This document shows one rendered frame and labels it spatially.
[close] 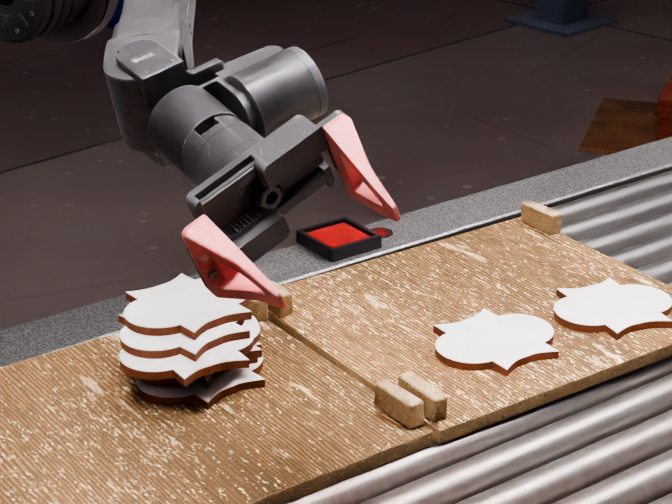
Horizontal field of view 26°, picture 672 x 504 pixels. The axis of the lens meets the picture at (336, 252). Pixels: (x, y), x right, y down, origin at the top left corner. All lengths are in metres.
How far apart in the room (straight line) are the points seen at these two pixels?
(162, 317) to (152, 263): 2.55
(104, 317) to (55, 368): 0.16
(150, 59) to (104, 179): 3.49
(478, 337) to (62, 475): 0.46
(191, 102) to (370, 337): 0.54
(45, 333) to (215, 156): 0.64
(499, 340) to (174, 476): 0.39
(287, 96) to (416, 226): 0.80
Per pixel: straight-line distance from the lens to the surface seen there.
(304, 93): 1.08
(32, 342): 1.60
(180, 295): 1.47
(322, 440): 1.35
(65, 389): 1.46
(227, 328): 1.43
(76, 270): 3.97
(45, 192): 4.51
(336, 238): 1.78
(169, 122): 1.06
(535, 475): 1.34
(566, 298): 1.61
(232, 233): 1.00
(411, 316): 1.58
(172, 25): 1.15
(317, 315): 1.58
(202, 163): 1.02
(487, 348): 1.50
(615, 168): 2.08
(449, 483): 1.33
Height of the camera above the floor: 1.64
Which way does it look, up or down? 24 degrees down
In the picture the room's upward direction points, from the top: straight up
